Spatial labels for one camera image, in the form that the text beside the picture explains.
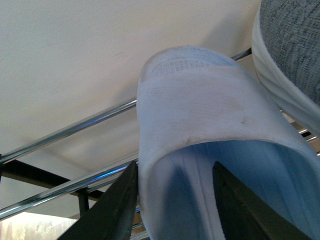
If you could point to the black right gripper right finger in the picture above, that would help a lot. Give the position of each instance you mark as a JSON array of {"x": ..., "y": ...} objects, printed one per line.
[{"x": 243, "y": 215}]

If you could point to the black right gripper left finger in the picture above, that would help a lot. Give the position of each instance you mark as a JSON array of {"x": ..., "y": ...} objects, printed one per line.
[{"x": 111, "y": 218}]

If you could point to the grey sneaker white sole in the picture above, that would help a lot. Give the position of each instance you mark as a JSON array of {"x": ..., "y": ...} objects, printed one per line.
[{"x": 286, "y": 56}]

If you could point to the black metal shoe rack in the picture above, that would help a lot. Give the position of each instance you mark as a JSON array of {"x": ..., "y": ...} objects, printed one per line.
[{"x": 44, "y": 90}]

